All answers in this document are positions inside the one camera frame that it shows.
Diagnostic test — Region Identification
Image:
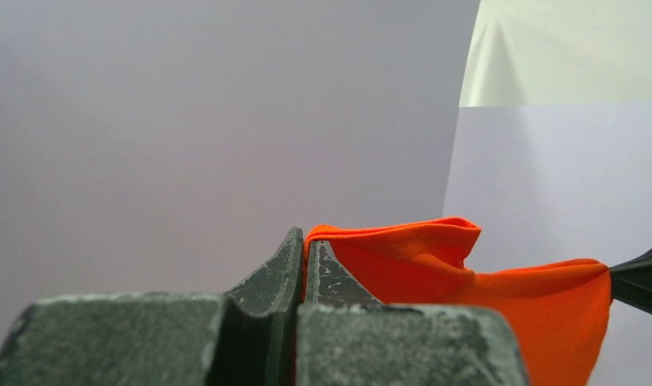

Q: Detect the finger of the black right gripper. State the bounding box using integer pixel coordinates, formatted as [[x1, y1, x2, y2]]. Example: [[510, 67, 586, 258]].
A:
[[609, 248, 652, 315]]

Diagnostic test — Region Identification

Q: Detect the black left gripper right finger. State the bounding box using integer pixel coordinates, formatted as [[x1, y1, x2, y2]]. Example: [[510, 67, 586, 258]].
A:
[[296, 241, 529, 385]]

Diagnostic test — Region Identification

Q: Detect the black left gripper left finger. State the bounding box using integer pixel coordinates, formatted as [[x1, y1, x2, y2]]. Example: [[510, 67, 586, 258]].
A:
[[0, 228, 303, 385]]

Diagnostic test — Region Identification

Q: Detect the orange t shirt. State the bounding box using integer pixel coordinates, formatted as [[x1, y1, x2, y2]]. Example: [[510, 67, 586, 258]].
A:
[[303, 217, 612, 385]]

